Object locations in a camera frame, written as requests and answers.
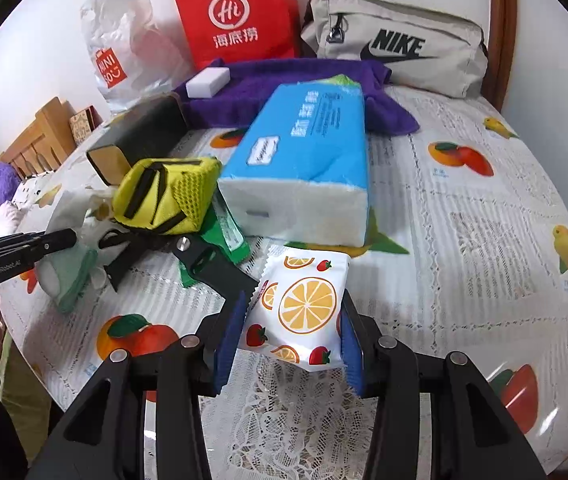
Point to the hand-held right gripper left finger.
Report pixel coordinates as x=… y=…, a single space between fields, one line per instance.
x=230 y=347

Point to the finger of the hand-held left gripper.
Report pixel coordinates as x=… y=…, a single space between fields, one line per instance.
x=199 y=266
x=120 y=262

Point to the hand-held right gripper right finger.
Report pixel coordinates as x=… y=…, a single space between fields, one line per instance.
x=351 y=357

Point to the green and black tools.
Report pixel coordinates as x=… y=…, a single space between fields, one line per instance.
x=229 y=240

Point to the white tissue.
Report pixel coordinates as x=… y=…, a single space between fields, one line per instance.
x=71 y=210

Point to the fruit print tissue packet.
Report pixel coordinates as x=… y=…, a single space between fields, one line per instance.
x=304 y=305

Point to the yellow mesh pouch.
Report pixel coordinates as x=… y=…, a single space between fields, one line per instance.
x=164 y=195

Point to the dark tin box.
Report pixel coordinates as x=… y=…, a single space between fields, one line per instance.
x=139 y=130

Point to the blue tissue pack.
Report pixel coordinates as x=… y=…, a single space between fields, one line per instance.
x=309 y=160

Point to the purple plush toy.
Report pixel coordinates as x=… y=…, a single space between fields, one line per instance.
x=3 y=182

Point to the wooden furniture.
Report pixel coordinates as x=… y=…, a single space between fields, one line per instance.
x=39 y=135

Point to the fruit print lace tablecloth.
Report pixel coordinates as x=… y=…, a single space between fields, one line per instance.
x=438 y=260

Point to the person's khaki trousers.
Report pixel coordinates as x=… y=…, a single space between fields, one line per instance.
x=29 y=395

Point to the purple towel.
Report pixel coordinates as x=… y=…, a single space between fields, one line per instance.
x=244 y=90

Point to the white sponge block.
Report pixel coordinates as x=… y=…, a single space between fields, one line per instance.
x=207 y=82

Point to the white plastic shopping bag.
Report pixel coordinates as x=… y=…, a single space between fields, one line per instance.
x=124 y=50

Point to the red paper bag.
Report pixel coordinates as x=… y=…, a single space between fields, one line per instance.
x=234 y=15

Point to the beige waist bag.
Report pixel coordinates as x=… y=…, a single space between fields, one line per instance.
x=393 y=45

